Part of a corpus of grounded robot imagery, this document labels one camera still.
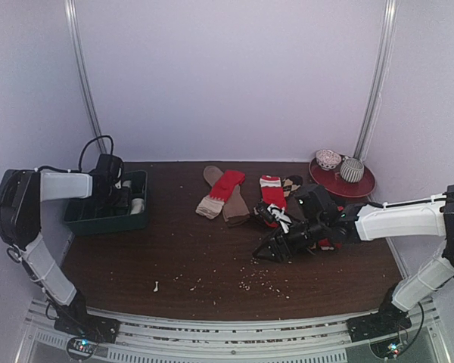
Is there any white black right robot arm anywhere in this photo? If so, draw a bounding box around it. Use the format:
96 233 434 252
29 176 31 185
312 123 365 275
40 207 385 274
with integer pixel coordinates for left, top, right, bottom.
253 184 454 334

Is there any tan beige sock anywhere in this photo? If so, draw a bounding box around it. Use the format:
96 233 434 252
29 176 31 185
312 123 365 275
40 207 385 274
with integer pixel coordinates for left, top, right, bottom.
203 166 250 228

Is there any red cream sock left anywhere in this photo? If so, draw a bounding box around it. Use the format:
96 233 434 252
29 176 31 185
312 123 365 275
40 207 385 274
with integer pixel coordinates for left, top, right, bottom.
195 170 245 219

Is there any aluminium corner post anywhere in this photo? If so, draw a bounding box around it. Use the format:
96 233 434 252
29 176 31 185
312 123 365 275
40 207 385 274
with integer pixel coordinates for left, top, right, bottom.
64 0 107 154
353 0 398 162

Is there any striped grey cup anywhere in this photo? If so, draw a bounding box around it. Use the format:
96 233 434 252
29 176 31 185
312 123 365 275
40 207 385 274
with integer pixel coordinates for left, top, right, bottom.
340 157 365 184

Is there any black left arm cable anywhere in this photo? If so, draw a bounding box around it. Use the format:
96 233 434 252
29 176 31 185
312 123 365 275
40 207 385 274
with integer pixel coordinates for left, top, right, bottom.
78 135 117 171

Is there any red sock middle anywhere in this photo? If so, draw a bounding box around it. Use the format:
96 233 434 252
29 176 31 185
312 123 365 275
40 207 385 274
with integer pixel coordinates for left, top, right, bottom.
257 175 287 228

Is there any brown argyle sock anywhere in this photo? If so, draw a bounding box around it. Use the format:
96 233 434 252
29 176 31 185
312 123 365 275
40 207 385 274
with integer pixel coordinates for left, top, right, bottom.
252 174 304 224

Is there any green compartment organizer tray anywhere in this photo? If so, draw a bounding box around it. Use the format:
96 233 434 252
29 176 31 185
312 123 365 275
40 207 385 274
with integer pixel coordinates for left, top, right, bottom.
63 170 148 237

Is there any aluminium front rail frame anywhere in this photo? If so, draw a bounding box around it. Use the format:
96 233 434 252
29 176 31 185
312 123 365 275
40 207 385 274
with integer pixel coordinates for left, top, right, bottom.
12 299 453 362

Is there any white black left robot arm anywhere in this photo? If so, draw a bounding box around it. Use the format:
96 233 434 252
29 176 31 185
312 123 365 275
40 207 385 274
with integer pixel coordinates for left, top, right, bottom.
0 166 132 336

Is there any dark red round plate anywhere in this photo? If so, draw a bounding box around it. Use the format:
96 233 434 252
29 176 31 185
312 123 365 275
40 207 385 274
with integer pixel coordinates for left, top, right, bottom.
309 159 376 199

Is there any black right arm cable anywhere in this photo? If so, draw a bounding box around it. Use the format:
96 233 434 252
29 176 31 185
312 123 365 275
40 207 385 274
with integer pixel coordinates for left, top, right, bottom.
396 298 424 341

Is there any red sock right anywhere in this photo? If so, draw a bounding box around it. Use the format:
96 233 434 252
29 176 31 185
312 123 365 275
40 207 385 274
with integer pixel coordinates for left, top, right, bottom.
306 206 344 251

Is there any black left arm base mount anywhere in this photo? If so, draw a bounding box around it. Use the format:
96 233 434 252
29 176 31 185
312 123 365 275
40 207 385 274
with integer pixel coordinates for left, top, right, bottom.
54 313 120 343

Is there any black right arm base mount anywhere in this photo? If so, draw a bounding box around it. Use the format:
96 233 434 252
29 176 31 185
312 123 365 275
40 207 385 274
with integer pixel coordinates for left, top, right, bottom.
347 311 412 343

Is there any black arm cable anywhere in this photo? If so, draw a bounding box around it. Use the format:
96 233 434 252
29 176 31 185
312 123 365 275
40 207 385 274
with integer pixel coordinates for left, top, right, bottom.
78 135 117 171
396 298 424 341

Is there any patterned small bowl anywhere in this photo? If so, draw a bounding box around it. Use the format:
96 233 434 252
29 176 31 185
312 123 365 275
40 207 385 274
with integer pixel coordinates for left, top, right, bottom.
316 149 342 171

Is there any left aluminium corner post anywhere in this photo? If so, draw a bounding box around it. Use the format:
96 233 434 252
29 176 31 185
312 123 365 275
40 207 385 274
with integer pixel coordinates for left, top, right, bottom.
64 0 107 154

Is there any right aluminium corner post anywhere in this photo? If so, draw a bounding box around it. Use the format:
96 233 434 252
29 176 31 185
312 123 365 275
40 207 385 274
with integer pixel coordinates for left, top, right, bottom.
353 0 398 162

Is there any cream brown striped sock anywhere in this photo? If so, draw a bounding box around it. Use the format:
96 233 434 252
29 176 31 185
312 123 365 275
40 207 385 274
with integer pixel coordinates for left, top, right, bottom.
129 198 145 215

